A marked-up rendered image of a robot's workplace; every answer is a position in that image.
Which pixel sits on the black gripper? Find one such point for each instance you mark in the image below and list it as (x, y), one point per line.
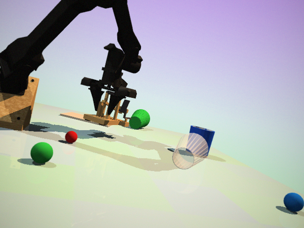
(111, 77)

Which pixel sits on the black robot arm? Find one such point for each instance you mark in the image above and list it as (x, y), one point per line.
(24, 55)

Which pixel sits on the red ball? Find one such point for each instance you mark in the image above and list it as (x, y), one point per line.
(71, 137)

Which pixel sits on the dark blue ball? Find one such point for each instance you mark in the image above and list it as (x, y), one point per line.
(293, 202)

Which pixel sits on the green cup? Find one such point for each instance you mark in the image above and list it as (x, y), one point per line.
(140, 118)

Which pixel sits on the green ball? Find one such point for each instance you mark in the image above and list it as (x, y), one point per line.
(41, 152)

